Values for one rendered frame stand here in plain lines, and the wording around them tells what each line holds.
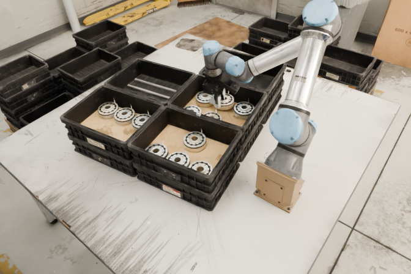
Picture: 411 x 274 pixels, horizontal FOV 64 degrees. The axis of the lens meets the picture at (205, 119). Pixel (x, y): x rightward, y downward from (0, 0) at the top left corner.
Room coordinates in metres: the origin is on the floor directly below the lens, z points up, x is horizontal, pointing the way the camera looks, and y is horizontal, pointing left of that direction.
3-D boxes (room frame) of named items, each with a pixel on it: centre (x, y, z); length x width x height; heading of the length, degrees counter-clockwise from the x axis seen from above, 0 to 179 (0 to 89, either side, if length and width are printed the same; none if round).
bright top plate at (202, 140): (1.05, 0.05, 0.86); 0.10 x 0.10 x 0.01
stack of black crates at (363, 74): (2.11, -1.05, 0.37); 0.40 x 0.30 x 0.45; 49
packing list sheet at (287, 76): (1.71, -0.56, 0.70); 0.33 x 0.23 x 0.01; 49
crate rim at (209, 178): (0.99, 0.09, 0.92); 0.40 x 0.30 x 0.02; 59
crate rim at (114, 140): (1.20, 0.43, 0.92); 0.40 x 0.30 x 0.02; 59
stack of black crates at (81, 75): (2.25, 0.88, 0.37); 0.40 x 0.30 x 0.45; 139
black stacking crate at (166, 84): (1.46, 0.28, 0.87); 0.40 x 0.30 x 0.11; 59
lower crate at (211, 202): (0.99, 0.09, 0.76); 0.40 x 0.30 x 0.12; 59
